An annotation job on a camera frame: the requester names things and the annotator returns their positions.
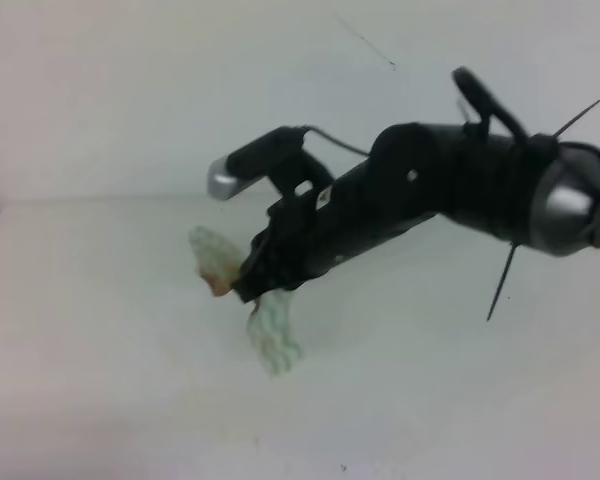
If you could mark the black zip tie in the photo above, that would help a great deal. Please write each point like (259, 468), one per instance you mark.
(502, 279)

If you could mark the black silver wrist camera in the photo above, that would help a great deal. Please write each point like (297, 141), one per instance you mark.
(278, 156)

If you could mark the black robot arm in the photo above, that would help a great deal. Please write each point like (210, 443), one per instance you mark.
(537, 192)

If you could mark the green white rag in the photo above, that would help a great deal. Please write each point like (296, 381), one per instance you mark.
(268, 326)

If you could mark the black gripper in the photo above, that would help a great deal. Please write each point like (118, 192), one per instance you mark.
(404, 181)

